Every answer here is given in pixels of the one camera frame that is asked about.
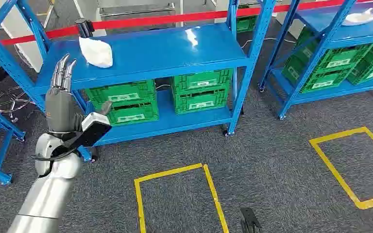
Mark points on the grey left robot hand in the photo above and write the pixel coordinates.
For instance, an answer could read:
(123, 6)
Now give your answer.
(59, 109)

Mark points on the white fan-shaped panel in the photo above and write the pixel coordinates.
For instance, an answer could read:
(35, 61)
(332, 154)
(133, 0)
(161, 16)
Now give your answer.
(362, 17)
(96, 53)

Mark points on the white cabinet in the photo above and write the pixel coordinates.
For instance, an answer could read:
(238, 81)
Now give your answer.
(19, 35)

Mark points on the red barrier tape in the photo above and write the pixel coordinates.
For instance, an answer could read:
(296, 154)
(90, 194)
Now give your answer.
(160, 20)

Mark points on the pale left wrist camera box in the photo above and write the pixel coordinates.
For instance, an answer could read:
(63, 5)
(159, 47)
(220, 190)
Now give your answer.
(96, 127)

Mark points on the black barrier post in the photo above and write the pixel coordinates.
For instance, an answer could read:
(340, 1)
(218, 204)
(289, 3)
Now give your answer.
(84, 27)

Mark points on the steel bench frame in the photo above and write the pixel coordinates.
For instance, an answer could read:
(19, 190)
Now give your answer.
(138, 9)

